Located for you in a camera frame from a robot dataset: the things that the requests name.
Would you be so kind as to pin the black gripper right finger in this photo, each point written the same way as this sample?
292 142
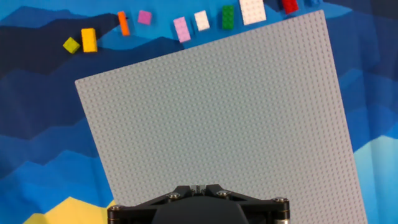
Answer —
267 211

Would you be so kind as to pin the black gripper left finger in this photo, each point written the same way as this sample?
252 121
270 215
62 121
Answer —
136 211

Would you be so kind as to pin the yellow Lego brick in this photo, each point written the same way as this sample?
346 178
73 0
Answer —
89 40

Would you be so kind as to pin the light pink Lego brick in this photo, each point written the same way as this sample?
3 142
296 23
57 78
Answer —
182 29

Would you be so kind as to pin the blue Lego brick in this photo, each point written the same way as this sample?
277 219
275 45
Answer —
312 2

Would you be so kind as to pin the grey Lego baseplate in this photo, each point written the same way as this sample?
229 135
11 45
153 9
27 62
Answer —
217 109

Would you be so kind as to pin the lime small Lego brick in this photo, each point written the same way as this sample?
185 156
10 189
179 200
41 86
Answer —
71 45

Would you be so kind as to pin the orange Lego brick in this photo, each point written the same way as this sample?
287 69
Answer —
123 23

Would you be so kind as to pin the magenta square Lego brick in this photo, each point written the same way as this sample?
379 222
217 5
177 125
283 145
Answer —
145 17

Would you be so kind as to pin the green Lego brick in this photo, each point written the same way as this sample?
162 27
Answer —
228 17

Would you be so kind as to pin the large white Lego plate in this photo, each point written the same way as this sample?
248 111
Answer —
252 12

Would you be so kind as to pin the small white Lego brick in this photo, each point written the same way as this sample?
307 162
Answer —
202 20

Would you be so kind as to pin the red Lego brick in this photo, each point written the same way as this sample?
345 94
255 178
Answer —
289 6

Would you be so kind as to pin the blue landscape print cloth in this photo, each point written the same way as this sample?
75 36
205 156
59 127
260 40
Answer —
37 124

